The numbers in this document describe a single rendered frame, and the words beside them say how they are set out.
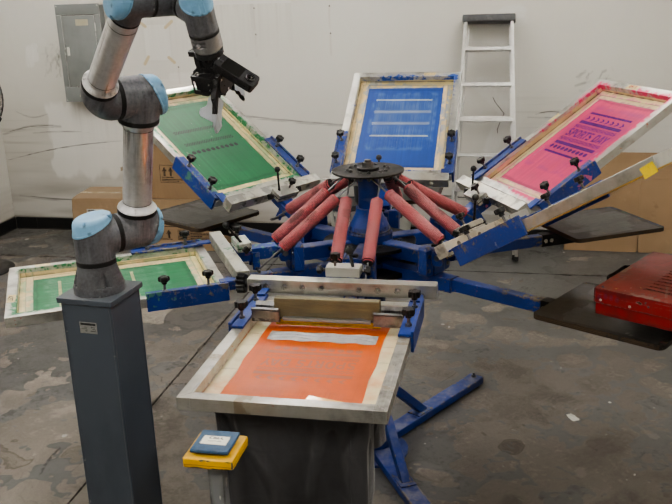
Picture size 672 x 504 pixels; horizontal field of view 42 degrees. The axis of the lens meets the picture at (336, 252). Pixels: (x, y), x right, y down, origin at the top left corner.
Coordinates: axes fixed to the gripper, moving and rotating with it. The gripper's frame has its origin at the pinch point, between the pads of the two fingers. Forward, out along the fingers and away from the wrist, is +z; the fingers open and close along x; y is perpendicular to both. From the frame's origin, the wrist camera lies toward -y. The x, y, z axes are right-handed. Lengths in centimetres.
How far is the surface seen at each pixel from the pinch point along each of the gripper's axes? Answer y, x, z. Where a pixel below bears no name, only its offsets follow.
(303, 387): -20, 27, 71
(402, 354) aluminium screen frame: -41, 4, 77
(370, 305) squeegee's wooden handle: -23, -16, 82
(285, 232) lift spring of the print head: 39, -68, 110
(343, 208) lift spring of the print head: 12, -73, 95
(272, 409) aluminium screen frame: -20, 43, 62
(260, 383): -8, 30, 72
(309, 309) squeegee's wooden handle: -3, -11, 84
